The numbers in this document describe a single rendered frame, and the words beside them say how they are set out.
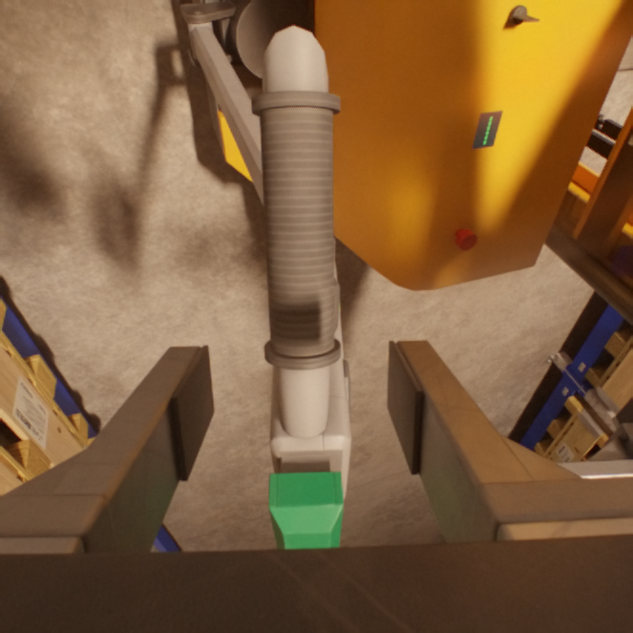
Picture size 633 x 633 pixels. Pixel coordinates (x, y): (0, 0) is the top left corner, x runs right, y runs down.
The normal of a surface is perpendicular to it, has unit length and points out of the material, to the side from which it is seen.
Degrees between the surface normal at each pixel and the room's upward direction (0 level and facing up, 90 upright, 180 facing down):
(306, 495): 90
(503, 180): 0
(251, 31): 0
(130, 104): 0
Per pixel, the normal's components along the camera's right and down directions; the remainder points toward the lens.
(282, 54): -0.25, 0.36
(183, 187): 0.30, 0.69
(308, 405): 0.29, 0.29
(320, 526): 0.02, 0.01
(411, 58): -0.77, 0.46
